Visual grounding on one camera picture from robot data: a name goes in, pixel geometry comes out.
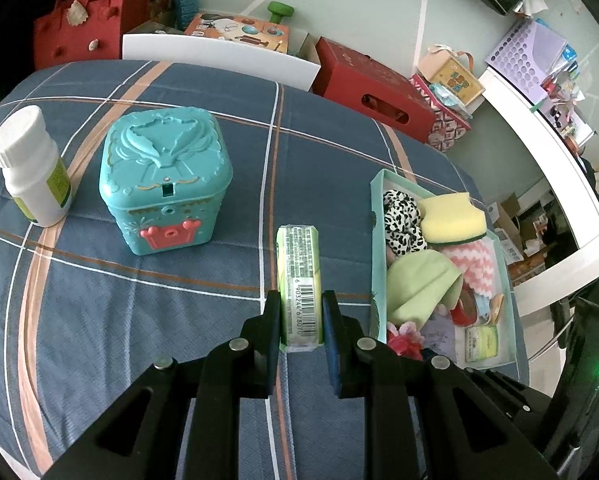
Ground white desk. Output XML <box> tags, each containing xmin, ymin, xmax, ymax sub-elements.
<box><xmin>477</xmin><ymin>67</ymin><xmax>599</xmax><ymax>318</ymax></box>

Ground white pill bottle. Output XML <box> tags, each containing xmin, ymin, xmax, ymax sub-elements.
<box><xmin>0</xmin><ymin>105</ymin><xmax>73</xmax><ymax>227</ymax></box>

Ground light green cloth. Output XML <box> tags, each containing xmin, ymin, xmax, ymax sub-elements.
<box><xmin>386</xmin><ymin>250</ymin><xmax>464</xmax><ymax>326</ymax></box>

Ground red cardboard box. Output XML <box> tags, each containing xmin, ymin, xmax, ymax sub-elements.
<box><xmin>312</xmin><ymin>36</ymin><xmax>437</xmax><ymax>143</ymax></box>

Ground yellow green sponge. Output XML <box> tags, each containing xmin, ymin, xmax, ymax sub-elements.
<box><xmin>417</xmin><ymin>194</ymin><xmax>487</xmax><ymax>248</ymax></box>

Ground green knob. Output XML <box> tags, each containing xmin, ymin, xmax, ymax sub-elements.
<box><xmin>268</xmin><ymin>1</ymin><xmax>295</xmax><ymax>26</ymax></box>

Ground cream gift bag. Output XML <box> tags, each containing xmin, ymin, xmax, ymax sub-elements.
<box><xmin>418</xmin><ymin>45</ymin><xmax>485</xmax><ymax>117</ymax></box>

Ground blue label water bottle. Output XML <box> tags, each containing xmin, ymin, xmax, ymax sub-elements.
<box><xmin>173</xmin><ymin>0</ymin><xmax>200</xmax><ymax>31</ymax></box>

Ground purple wet wipes pack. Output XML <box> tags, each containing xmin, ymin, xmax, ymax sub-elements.
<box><xmin>419</xmin><ymin>317</ymin><xmax>467</xmax><ymax>366</ymax></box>

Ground orange toy box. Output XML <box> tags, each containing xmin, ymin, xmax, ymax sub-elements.
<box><xmin>184</xmin><ymin>12</ymin><xmax>294</xmax><ymax>56</ymax></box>

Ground red pink scrunchie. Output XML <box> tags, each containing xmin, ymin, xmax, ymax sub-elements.
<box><xmin>387</xmin><ymin>321</ymin><xmax>425</xmax><ymax>361</ymax></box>

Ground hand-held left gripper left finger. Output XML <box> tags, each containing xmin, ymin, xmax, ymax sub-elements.
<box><xmin>42</xmin><ymin>290</ymin><xmax>283</xmax><ymax>480</ymax></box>

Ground red white patterned box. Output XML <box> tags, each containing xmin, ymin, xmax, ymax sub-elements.
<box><xmin>409</xmin><ymin>74</ymin><xmax>473</xmax><ymax>153</ymax></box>

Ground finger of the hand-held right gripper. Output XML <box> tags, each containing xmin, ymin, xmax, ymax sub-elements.
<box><xmin>464</xmin><ymin>366</ymin><xmax>555</xmax><ymax>472</ymax></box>

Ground colourful stationery pile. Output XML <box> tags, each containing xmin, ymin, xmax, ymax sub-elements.
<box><xmin>529</xmin><ymin>40</ymin><xmax>599</xmax><ymax>151</ymax></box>

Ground pink white knitted cloth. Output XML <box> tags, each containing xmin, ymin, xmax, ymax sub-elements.
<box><xmin>444</xmin><ymin>240</ymin><xmax>500</xmax><ymax>297</ymax></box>

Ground purple perforated basket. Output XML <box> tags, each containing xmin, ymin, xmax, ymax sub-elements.
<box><xmin>484</xmin><ymin>19</ymin><xmax>570</xmax><ymax>106</ymax></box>

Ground red tape roll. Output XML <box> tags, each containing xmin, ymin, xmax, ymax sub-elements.
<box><xmin>452</xmin><ymin>292</ymin><xmax>485</xmax><ymax>327</ymax></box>

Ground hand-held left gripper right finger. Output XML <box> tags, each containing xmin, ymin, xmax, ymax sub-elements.
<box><xmin>321</xmin><ymin>290</ymin><xmax>547</xmax><ymax>480</ymax></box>

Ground leopard print scrunchie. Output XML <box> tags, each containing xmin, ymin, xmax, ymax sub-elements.
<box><xmin>382</xmin><ymin>189</ymin><xmax>429</xmax><ymax>261</ymax></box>

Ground teal cardboard tray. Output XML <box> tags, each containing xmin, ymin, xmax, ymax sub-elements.
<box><xmin>369</xmin><ymin>169</ymin><xmax>520</xmax><ymax>372</ymax></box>

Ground red felt bag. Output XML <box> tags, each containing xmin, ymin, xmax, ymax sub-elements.
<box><xmin>33</xmin><ymin>0</ymin><xmax>155</xmax><ymax>71</ymax></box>

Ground brown cardboard boxes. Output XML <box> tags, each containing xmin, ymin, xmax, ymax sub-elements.
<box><xmin>484</xmin><ymin>190</ymin><xmax>575</xmax><ymax>281</ymax></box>

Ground teal plastic storage box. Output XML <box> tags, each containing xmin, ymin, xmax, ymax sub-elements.
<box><xmin>98</xmin><ymin>106</ymin><xmax>232</xmax><ymax>256</ymax></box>

